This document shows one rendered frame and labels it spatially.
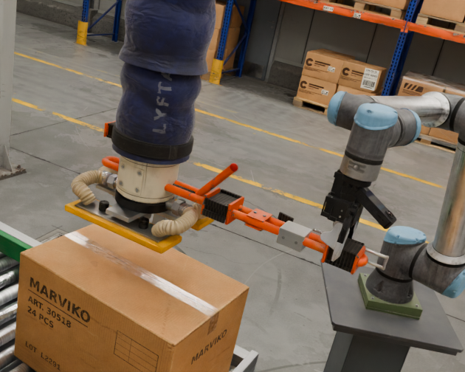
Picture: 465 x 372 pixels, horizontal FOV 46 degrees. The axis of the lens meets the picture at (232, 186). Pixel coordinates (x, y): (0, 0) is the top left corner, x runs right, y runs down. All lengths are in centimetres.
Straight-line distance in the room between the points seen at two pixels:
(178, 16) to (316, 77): 741
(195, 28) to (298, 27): 875
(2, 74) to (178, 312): 317
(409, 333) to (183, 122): 122
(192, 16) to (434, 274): 130
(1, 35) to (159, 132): 307
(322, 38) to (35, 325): 866
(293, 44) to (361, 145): 892
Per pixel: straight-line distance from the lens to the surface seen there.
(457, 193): 199
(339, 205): 133
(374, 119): 126
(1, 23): 440
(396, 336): 218
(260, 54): 1030
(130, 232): 152
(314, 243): 139
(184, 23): 138
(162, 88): 142
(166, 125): 145
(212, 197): 149
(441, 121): 189
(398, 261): 221
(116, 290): 166
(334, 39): 996
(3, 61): 446
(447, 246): 210
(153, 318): 157
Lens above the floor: 188
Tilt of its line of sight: 22 degrees down
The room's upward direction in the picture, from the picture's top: 12 degrees clockwise
